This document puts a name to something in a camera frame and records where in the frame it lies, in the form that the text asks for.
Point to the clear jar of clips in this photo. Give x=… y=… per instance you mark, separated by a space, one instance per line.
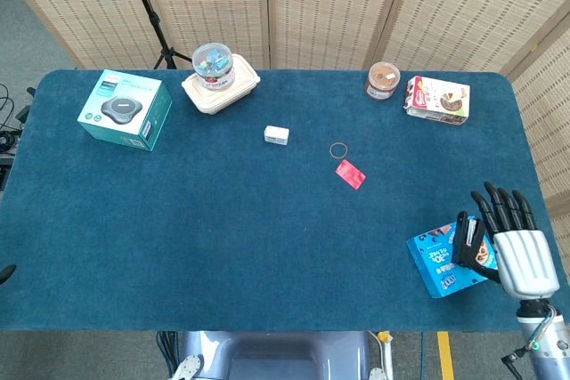
x=213 y=64

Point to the silver robot torso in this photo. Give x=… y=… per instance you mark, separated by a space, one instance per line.
x=276 y=353

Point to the beige lidded food container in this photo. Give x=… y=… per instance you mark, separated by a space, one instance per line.
x=242 y=82

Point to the blue cookie box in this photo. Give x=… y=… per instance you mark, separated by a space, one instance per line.
x=434 y=262

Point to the yellow floor tape strip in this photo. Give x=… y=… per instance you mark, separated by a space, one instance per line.
x=445 y=358

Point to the teal speaker product box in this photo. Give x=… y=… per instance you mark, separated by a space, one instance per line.
x=120 y=108

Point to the black tripod stand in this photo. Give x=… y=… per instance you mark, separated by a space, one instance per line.
x=153 y=19

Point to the black stapler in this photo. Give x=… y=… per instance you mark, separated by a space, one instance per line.
x=465 y=237

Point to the tan rubber band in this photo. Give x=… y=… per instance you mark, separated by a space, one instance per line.
x=330 y=150

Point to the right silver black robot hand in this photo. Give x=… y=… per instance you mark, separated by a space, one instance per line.
x=525 y=260

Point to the brown chocolate spread jar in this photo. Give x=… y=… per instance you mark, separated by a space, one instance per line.
x=382 y=79

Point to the small red object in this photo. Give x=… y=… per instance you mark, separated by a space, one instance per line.
x=350 y=174

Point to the blue table cloth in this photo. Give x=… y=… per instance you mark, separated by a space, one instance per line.
x=222 y=228

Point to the small white box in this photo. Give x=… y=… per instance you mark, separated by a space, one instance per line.
x=276 y=135

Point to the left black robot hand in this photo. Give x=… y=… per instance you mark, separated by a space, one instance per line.
x=6 y=273

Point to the white cake snack box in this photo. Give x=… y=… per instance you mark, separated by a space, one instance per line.
x=438 y=99

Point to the bamboo folding screen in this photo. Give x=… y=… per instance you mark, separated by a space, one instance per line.
x=325 y=6

